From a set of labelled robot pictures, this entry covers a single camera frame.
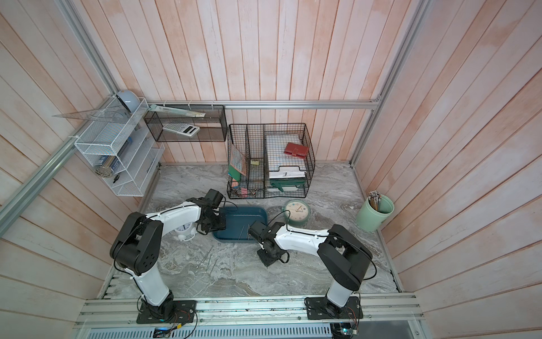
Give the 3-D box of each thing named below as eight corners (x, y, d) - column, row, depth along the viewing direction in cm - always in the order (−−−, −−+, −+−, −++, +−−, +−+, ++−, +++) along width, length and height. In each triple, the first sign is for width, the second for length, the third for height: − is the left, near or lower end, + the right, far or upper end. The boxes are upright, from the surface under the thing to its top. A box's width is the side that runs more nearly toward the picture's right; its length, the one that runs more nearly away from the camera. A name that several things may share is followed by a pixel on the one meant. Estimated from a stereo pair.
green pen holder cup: (357, 231, 96) (372, 212, 82) (352, 215, 101) (365, 194, 87) (383, 231, 96) (402, 212, 82) (376, 215, 101) (394, 194, 87)
